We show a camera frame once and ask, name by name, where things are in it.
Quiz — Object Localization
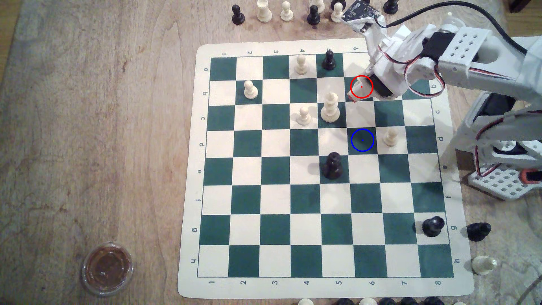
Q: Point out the red white black servo wires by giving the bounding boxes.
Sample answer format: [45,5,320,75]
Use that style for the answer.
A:
[404,53,447,99]

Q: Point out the black bishop chess piece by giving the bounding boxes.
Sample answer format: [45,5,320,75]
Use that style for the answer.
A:
[307,5,321,29]

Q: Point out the thin dark cable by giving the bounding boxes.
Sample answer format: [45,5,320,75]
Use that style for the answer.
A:
[519,275,542,305]

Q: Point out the large black chess piece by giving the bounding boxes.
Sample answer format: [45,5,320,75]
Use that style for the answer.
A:
[322,152,344,180]

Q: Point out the black knight chess piece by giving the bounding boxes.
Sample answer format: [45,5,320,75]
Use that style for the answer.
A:
[422,216,445,237]

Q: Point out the white queen chess piece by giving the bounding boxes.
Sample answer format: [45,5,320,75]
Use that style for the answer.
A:
[320,92,341,123]

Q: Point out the tall white chess piece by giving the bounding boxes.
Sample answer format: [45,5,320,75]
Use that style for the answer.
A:
[256,0,273,23]

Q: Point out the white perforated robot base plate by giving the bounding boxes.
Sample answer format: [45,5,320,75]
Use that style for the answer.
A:
[467,163,542,201]

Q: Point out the black camera cable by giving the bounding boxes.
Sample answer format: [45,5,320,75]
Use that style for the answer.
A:
[377,1,530,56]

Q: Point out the plastic cup with brown sauce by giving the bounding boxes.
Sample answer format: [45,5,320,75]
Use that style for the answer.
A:
[81,241,134,296]

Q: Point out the orange clamp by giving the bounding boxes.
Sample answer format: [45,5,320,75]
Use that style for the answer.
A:
[520,169,542,185]

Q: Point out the camera board on white mount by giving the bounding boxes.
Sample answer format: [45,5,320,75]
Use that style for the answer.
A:
[341,0,388,47]

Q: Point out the green white chess board mat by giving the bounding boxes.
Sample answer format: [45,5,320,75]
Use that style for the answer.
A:
[177,35,475,299]

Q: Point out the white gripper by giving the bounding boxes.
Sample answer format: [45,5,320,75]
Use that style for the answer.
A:
[347,26,424,103]

